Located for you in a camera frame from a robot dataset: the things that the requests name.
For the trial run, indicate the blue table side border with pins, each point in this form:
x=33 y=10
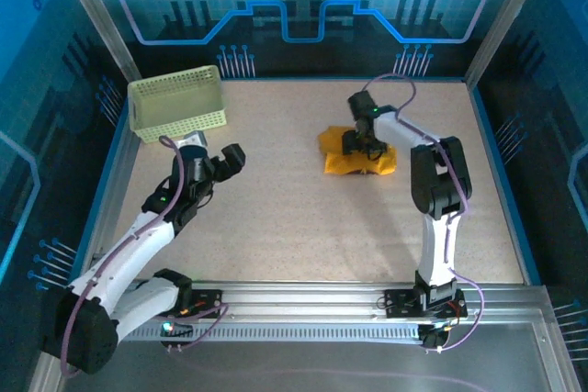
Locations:
x=104 y=181

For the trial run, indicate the aluminium frame post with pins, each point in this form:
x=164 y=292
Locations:
x=500 y=20
x=98 y=20

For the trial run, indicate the grey metal sheet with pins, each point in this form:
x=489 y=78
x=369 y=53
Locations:
x=294 y=364

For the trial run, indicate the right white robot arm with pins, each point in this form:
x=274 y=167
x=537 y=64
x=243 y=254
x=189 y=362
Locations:
x=436 y=249

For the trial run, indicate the small black controller box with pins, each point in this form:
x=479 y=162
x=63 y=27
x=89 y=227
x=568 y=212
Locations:
x=432 y=339
x=177 y=332

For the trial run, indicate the light green plastic basket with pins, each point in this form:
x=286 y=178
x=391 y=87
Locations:
x=179 y=103

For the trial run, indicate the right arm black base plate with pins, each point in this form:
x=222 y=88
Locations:
x=399 y=302

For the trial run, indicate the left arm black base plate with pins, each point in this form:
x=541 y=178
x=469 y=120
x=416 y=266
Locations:
x=209 y=296

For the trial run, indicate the yellow t-shirt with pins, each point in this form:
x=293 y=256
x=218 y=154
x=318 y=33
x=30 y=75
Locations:
x=335 y=158

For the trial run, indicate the aluminium mounting rail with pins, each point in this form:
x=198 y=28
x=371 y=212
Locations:
x=298 y=300

